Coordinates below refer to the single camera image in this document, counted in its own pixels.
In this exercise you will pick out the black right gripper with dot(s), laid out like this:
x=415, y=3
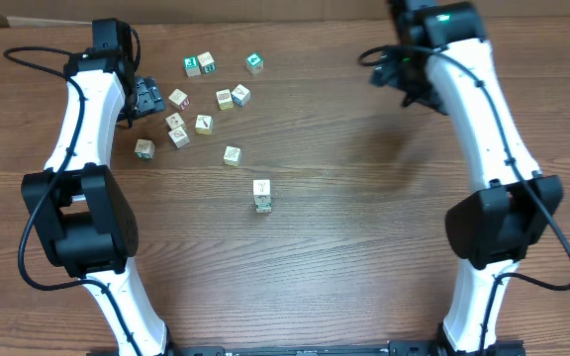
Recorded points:
x=392, y=73

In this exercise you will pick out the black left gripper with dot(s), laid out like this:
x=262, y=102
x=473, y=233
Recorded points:
x=151, y=98

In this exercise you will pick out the wooden elephant block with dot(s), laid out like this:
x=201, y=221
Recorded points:
x=262, y=200

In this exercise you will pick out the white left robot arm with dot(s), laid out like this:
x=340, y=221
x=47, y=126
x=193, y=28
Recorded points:
x=83, y=220

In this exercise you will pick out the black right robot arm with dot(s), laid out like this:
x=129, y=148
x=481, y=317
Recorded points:
x=443, y=60

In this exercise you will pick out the wooden block red side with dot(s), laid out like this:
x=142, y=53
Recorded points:
x=179, y=100

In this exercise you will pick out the wooden block red circle drawing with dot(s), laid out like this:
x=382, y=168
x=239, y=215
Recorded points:
x=179, y=137

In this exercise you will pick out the green picture block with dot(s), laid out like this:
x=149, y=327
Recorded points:
x=191, y=66

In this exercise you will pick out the wooden block yellow side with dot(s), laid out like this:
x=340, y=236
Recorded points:
x=204, y=124

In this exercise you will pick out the wooden block green number side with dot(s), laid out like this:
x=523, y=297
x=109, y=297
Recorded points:
x=206, y=62

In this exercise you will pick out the wooden pineapple block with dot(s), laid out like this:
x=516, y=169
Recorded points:
x=225, y=100

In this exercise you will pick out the wooden block blue side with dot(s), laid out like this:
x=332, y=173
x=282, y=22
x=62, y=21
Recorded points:
x=241, y=95

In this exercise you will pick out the wooden turtle block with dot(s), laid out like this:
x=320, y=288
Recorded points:
x=232, y=156

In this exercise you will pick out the green number four block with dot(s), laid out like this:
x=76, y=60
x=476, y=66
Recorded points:
x=254, y=63

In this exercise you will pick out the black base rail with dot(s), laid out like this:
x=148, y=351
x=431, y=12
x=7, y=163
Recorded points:
x=314, y=350

